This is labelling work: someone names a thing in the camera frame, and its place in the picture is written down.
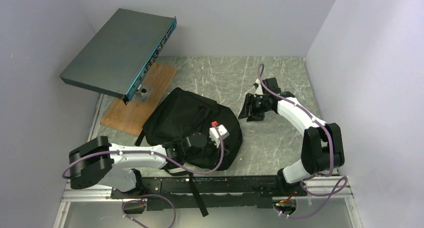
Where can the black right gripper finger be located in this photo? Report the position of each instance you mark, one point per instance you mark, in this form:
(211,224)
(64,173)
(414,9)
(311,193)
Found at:
(256,117)
(246,110)

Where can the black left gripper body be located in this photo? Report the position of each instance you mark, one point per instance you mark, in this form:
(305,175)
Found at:
(208,151)

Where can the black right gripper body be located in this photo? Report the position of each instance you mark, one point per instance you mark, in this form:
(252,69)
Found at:
(259,104)

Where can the black student backpack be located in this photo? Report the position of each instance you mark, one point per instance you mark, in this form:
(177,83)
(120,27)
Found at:
(183,113)

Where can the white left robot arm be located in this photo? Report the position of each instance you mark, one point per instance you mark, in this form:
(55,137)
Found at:
(101,162)

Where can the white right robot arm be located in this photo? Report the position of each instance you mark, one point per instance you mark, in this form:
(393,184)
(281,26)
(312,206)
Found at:
(322,145)

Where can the brown wooden board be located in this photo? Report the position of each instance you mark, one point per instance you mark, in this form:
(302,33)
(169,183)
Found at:
(130,118)

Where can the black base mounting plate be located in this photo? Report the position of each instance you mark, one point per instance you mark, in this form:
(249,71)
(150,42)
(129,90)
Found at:
(259,191)

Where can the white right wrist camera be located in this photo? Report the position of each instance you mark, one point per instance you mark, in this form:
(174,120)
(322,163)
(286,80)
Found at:
(258,88)

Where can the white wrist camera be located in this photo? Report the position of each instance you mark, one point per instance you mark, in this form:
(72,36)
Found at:
(258,88)
(217,133)

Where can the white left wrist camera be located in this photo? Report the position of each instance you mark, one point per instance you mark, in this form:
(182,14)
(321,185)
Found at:
(217,133)

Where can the grey metal stand bracket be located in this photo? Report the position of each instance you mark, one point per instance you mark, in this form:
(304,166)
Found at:
(142,94)

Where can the grey network switch box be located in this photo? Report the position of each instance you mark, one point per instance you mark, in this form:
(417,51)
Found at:
(117,59)

